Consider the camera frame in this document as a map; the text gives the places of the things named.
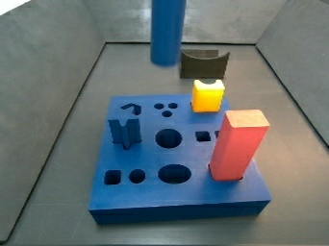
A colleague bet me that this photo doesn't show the red rectangular block peg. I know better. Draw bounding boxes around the red rectangular block peg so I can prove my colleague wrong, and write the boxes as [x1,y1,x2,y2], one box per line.
[210,110,270,181]

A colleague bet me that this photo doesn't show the blue star-shaped peg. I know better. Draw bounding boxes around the blue star-shaped peg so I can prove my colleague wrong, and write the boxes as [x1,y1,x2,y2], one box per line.
[108,118,143,150]

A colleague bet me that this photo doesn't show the black cradle stand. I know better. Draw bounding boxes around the black cradle stand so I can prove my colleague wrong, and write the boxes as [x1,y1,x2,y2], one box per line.
[180,49,230,79]

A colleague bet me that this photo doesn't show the blue round cylinder peg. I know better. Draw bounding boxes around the blue round cylinder peg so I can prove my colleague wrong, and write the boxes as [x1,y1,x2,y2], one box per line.
[149,0,185,66]

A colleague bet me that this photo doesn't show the blue peg board base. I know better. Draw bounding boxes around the blue peg board base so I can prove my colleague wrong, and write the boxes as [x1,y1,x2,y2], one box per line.
[88,94,271,224]

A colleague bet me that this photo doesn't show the yellow block peg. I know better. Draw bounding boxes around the yellow block peg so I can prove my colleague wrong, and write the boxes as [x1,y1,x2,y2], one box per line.
[191,80,224,112]

